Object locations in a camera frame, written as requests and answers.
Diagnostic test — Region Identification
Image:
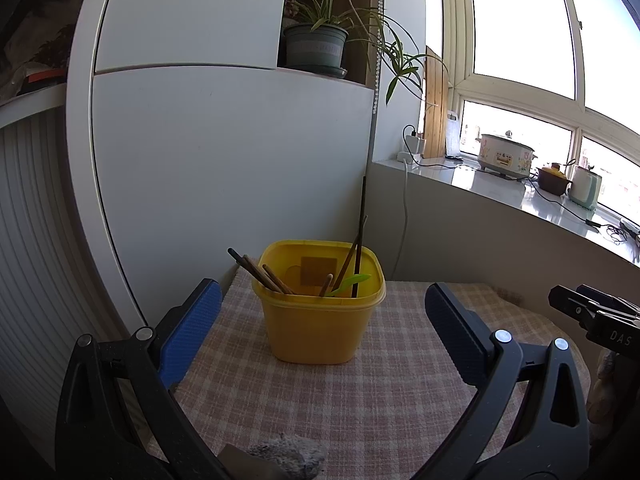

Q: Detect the brown pot with yellow lid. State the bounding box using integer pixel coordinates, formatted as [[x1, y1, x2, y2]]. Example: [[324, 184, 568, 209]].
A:
[[536, 161, 573, 197]]

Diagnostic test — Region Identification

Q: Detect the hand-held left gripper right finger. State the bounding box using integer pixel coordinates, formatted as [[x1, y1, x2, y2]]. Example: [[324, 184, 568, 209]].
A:
[[415, 282, 591, 480]]

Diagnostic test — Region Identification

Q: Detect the dark mottled cloth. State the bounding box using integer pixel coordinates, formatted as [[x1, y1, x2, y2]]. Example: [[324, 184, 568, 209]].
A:
[[0, 0, 96, 101]]

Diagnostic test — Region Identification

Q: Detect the potted spider plant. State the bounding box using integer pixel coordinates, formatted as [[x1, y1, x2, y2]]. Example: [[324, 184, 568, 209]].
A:
[[282, 0, 451, 107]]

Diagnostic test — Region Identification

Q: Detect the beige fuzzy cloth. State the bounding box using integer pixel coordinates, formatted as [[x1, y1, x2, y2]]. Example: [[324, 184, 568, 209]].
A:
[[587, 350, 623, 443]]

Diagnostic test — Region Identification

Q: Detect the black appliance cable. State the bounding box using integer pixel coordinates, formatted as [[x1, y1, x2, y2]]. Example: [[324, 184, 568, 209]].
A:
[[522, 177, 591, 223]]

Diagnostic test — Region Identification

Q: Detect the white window frame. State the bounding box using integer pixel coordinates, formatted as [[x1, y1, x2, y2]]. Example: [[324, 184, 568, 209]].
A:
[[440, 0, 640, 221]]

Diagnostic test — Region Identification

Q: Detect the green plastic spoon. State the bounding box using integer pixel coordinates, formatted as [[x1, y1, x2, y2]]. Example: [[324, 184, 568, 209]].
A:
[[327, 274, 372, 297]]

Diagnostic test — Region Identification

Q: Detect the white windowsill counter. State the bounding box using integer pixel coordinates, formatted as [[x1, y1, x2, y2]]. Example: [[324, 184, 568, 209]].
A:
[[372, 155, 640, 266]]

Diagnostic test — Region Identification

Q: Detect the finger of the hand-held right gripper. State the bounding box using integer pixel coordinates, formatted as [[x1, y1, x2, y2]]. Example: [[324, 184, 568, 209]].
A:
[[575, 284, 640, 313], [548, 285, 640, 330]]

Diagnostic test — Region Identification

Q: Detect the grey fuzzy cloth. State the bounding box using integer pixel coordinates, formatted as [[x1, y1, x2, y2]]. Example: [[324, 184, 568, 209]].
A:
[[220, 434, 328, 480]]

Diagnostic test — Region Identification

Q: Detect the pink checked tablecloth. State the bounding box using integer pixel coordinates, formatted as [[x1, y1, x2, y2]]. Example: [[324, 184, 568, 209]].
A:
[[127, 270, 588, 480]]

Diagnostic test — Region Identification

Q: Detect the white power cable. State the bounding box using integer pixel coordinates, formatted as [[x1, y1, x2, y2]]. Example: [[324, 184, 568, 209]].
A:
[[389, 160, 411, 281]]

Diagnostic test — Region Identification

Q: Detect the white cabinet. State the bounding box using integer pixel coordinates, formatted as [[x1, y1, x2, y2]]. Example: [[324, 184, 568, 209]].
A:
[[65, 0, 431, 341]]

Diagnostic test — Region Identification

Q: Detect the white floral slow cooker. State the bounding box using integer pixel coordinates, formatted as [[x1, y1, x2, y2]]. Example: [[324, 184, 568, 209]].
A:
[[475, 130, 538, 180]]

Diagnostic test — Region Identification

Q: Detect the white bead cord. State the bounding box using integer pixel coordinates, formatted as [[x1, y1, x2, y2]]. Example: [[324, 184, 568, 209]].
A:
[[372, 0, 386, 116]]

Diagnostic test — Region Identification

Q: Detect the yellow plastic container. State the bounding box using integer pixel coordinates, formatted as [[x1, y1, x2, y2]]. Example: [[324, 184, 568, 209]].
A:
[[251, 240, 387, 365]]

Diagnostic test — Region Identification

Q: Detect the wooden plank board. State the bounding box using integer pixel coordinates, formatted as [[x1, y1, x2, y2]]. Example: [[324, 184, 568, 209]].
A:
[[422, 45, 451, 158]]

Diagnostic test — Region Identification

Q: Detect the white cutting board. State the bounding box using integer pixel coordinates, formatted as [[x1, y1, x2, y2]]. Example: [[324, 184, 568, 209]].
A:
[[445, 110, 463, 157]]

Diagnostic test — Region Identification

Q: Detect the white ribbed panel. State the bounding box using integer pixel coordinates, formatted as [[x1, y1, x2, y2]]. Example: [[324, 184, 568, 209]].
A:
[[0, 105, 151, 461]]

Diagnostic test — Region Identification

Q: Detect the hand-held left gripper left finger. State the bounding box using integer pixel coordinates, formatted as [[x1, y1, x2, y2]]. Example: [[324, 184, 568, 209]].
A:
[[55, 277, 231, 480]]

